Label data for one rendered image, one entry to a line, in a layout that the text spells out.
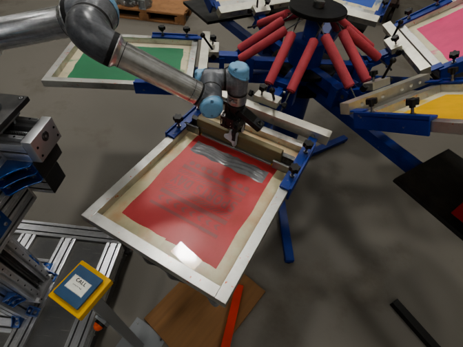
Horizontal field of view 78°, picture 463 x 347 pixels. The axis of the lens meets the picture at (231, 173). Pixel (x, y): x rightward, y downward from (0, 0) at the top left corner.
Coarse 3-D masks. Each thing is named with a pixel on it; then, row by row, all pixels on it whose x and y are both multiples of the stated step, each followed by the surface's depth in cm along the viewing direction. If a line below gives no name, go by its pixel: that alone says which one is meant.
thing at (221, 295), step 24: (168, 144) 124; (288, 144) 131; (144, 168) 115; (120, 192) 108; (96, 216) 99; (264, 216) 103; (120, 240) 95; (144, 240) 94; (168, 264) 89; (240, 264) 91; (216, 288) 86
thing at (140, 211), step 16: (192, 144) 130; (208, 144) 131; (176, 160) 123; (208, 160) 124; (160, 176) 117; (144, 192) 111; (128, 208) 106; (144, 208) 106; (144, 224) 102; (160, 224) 102; (176, 224) 103
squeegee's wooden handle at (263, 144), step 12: (204, 120) 125; (204, 132) 130; (216, 132) 125; (228, 132) 122; (240, 132) 121; (240, 144) 123; (252, 144) 119; (264, 144) 118; (264, 156) 120; (276, 156) 117
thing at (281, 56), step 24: (264, 24) 181; (336, 24) 163; (240, 48) 172; (264, 48) 159; (288, 48) 149; (312, 48) 145; (336, 48) 144; (360, 48) 160; (360, 72) 147; (288, 96) 147
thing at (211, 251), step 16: (256, 160) 126; (240, 176) 119; (256, 192) 114; (240, 208) 109; (240, 224) 104; (176, 240) 99; (192, 240) 99; (208, 240) 99; (224, 240) 100; (208, 256) 96
